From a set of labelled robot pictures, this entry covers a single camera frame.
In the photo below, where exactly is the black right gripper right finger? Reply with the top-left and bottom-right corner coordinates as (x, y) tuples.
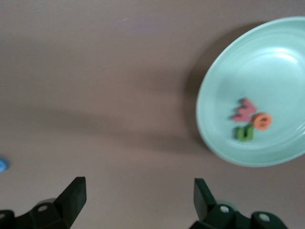
(189, 178), (253, 229)

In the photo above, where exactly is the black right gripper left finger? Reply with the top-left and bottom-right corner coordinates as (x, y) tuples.
(14, 177), (87, 229)

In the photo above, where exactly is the green foam letter n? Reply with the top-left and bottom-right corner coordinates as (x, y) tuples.
(233, 125), (254, 143)

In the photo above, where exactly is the orange foam letter e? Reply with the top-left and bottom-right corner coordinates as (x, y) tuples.
(252, 112), (272, 131)

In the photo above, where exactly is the pink foam letter w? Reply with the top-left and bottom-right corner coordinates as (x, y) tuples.
(231, 97), (258, 125)

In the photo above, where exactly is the blue foam letter o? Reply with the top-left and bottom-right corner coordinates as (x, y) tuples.
(0, 157), (10, 173)

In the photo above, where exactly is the green plate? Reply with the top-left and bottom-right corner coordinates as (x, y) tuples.
(195, 16), (305, 167)

